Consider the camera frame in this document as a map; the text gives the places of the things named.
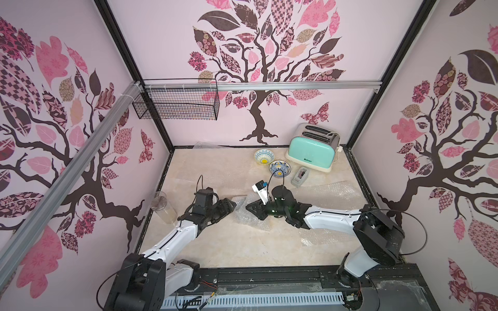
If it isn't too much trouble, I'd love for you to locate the bubble wrap sheet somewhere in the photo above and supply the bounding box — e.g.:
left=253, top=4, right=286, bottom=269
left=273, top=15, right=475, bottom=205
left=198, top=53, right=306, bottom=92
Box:
left=232, top=193, right=272, bottom=232
left=289, top=179, right=368, bottom=248

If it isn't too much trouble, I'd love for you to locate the blue yellow patterned bowl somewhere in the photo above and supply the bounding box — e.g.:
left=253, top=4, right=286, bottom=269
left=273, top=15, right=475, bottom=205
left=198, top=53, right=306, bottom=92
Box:
left=268, top=160, right=292, bottom=178

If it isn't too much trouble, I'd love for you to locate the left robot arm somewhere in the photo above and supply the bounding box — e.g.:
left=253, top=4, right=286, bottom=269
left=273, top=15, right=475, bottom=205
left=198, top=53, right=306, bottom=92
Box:
left=99, top=198, right=236, bottom=310

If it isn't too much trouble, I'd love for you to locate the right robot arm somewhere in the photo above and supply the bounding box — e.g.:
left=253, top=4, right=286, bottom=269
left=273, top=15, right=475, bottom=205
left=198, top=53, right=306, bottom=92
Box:
left=246, top=185, right=405, bottom=280

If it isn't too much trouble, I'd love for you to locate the grey tape dispenser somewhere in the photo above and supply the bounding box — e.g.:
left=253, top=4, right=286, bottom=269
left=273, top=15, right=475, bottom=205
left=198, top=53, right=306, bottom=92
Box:
left=291, top=167, right=310, bottom=187

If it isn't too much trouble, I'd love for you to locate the yellow dotted ceramic bowl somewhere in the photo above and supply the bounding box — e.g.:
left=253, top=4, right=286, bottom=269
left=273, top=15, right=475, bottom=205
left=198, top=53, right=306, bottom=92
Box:
left=254, top=149, right=275, bottom=165

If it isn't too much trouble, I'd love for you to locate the mint green toaster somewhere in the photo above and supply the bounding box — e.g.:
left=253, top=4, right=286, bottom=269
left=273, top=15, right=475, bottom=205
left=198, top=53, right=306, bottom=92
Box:
left=285, top=123, right=341, bottom=173

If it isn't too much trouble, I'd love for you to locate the clear drinking glass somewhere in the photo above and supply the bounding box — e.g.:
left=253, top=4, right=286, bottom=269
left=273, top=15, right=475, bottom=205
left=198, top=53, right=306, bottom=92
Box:
left=150, top=191, right=178, bottom=224

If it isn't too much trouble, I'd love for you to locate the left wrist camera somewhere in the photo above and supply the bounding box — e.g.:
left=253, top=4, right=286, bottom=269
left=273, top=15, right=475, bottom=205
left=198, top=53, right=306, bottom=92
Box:
left=192, top=187, right=217, bottom=216

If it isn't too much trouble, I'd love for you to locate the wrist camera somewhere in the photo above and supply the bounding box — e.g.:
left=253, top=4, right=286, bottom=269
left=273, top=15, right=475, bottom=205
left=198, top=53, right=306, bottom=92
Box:
left=252, top=180, right=269, bottom=205
left=192, top=187, right=217, bottom=216

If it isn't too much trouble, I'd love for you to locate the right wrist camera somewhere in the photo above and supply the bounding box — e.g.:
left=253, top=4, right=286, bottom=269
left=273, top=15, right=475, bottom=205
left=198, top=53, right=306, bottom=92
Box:
left=252, top=180, right=269, bottom=205

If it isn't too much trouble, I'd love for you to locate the white slotted cable duct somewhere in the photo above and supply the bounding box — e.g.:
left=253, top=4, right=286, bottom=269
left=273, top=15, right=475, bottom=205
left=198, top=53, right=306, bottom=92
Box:
left=161, top=292, right=345, bottom=310

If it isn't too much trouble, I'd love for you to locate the black wire basket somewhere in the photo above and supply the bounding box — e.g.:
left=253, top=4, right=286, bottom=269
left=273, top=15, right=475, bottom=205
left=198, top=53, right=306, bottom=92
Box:
left=133, top=78, right=220, bottom=121

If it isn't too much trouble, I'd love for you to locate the aluminium rail back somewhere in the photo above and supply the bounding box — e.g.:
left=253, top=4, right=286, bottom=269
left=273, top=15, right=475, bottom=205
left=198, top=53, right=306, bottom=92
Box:
left=145, top=80, right=382, bottom=91

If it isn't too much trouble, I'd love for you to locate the aluminium rail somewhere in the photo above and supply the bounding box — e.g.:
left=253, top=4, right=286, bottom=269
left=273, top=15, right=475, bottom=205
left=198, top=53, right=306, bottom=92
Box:
left=1, top=82, right=143, bottom=288
left=145, top=80, right=382, bottom=91

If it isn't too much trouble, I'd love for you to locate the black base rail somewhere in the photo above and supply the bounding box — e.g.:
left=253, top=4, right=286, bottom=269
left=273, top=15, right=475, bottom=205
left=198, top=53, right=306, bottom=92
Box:
left=178, top=264, right=425, bottom=294

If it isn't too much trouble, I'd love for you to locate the aluminium rail left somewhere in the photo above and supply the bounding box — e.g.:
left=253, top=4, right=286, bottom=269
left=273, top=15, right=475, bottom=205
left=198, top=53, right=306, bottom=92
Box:
left=1, top=82, right=143, bottom=288

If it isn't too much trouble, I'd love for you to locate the black corner frame post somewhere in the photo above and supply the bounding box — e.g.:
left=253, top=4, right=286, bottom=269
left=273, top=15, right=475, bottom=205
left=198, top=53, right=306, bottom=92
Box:
left=94, top=0, right=175, bottom=154

